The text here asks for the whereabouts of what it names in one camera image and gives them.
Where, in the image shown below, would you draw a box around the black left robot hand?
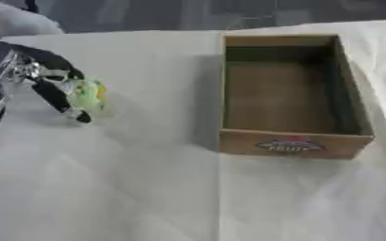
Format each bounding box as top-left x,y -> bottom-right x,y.
0,40 -> 94,151

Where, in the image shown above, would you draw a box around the pale green soft toy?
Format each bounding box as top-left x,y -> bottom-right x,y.
64,74 -> 109,118

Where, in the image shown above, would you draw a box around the tan cardboard box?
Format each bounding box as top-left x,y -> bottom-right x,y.
217,33 -> 377,160

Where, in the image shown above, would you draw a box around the person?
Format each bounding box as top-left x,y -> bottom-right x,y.
0,0 -> 67,45

